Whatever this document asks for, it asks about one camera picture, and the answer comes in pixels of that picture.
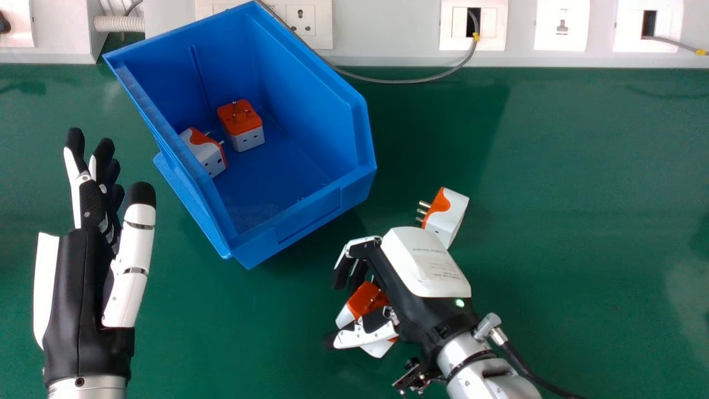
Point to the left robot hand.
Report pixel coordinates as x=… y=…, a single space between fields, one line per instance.
x=83 y=310

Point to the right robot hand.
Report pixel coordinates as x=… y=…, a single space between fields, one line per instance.
x=426 y=277

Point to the white-and-orange plug adapter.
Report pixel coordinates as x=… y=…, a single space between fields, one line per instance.
x=206 y=152
x=366 y=300
x=241 y=124
x=446 y=213

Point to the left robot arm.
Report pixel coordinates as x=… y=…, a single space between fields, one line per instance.
x=87 y=388

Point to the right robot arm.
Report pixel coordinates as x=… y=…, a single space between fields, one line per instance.
x=476 y=368

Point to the blue plastic bin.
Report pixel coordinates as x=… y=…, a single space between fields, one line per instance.
x=260 y=127

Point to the white wall socket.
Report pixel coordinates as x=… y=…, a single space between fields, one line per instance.
x=299 y=19
x=648 y=25
x=561 y=25
x=473 y=25

